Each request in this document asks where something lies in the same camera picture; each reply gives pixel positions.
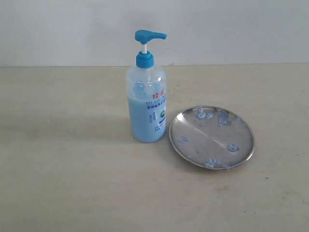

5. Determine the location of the round stainless steel plate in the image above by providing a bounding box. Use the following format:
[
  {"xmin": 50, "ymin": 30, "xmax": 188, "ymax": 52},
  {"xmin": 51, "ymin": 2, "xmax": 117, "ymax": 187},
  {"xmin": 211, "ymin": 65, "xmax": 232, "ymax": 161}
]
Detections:
[{"xmin": 169, "ymin": 105, "xmax": 255, "ymax": 170}]

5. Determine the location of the blue pump soap bottle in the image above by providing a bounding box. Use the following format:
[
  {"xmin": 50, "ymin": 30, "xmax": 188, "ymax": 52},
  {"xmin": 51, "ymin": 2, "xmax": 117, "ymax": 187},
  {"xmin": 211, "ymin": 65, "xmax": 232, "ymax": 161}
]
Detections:
[{"xmin": 126, "ymin": 29, "xmax": 167, "ymax": 143}]

